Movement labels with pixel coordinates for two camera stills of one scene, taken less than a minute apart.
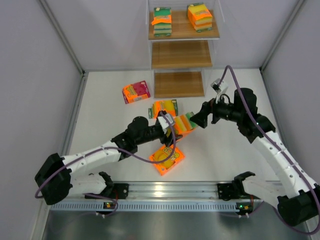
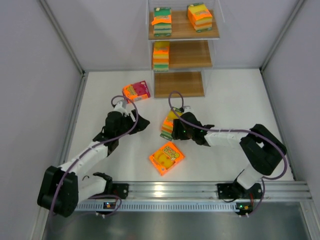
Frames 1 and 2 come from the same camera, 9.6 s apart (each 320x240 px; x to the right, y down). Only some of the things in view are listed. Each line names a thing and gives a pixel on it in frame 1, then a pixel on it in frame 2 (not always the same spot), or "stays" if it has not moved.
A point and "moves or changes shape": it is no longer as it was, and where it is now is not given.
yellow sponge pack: (199, 17) stays
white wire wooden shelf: (181, 62) stays
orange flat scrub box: (163, 153) stays
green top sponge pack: (162, 21) stays
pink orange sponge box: (135, 92) stays
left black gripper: (166, 132) -> (136, 122)
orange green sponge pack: (170, 106) moves or changes shape
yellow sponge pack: (182, 123) moves or changes shape
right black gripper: (214, 111) -> (176, 129)
